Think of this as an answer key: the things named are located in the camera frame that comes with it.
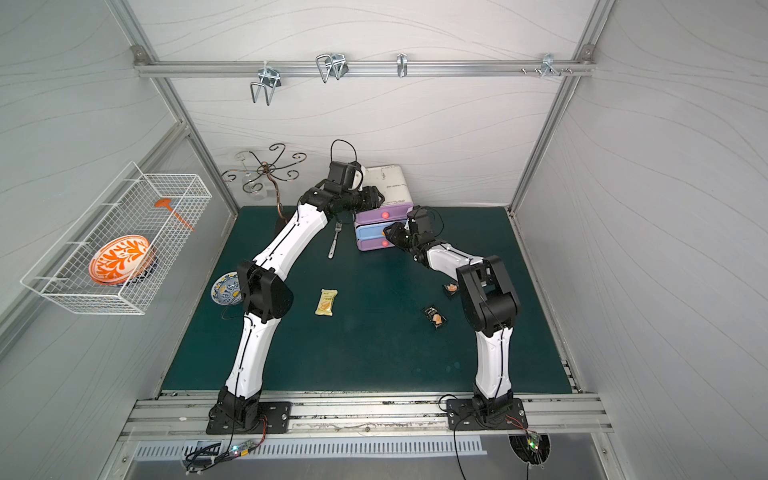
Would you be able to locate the purple drawer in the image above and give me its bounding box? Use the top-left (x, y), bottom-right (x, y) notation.
top-left (355, 202), bottom-right (414, 226)
top-left (356, 236), bottom-right (395, 252)

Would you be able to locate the white drawer cabinet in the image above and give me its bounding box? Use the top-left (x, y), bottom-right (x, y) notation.
top-left (362, 165), bottom-right (413, 207)

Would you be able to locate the blue drawer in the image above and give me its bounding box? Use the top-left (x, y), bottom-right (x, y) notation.
top-left (355, 220), bottom-right (404, 241)

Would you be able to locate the black cookie packet one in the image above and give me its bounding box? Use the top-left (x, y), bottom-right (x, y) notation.
top-left (443, 283), bottom-right (460, 299)

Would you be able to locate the black cookie packet two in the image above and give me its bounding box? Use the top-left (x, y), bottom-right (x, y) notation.
top-left (423, 305), bottom-right (448, 329)

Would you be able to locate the gold cookie packet one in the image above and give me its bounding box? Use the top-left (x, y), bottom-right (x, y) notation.
top-left (315, 289), bottom-right (338, 316)

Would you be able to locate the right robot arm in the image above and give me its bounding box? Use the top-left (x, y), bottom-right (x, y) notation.
top-left (383, 208), bottom-right (520, 416)

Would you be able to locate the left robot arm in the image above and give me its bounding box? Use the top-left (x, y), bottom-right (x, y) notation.
top-left (210, 185), bottom-right (384, 431)

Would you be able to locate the silver fork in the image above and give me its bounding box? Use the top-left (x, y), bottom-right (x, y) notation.
top-left (327, 221), bottom-right (343, 259)

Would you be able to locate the black metal mug tree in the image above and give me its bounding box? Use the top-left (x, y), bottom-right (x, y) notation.
top-left (220, 142), bottom-right (308, 236)

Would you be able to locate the metal hook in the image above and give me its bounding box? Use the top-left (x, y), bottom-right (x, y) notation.
top-left (250, 63), bottom-right (282, 106)
top-left (315, 53), bottom-right (349, 84)
top-left (520, 54), bottom-right (573, 78)
top-left (396, 53), bottom-right (408, 78)

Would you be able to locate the blue yellow patterned bowl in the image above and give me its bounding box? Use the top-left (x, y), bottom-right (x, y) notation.
top-left (210, 272), bottom-right (243, 306)

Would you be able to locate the orange spatula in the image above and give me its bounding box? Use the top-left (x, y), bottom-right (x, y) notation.
top-left (154, 198), bottom-right (194, 231)

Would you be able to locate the white vent grille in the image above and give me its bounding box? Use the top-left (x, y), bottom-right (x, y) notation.
top-left (134, 435), bottom-right (487, 461)

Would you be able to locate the orange patterned plate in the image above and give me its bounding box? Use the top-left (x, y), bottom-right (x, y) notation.
top-left (88, 235), bottom-right (155, 286)

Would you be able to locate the left wiring bundle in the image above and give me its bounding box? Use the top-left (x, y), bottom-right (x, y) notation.
top-left (182, 440), bottom-right (253, 475)

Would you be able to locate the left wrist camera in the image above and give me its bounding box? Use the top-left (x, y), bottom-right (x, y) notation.
top-left (324, 161), bottom-right (364, 194)

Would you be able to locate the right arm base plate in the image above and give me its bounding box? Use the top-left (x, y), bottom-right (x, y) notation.
top-left (440, 396), bottom-right (528, 431)

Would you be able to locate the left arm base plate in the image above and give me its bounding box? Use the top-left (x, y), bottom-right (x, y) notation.
top-left (205, 401), bottom-right (293, 435)

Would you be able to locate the aluminium top rail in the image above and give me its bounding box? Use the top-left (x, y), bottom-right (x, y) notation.
top-left (134, 58), bottom-right (597, 80)

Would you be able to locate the white wire basket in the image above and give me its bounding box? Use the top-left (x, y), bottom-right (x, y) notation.
top-left (20, 163), bottom-right (212, 315)

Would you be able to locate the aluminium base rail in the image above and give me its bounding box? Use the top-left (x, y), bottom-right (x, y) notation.
top-left (119, 390), bottom-right (613, 441)

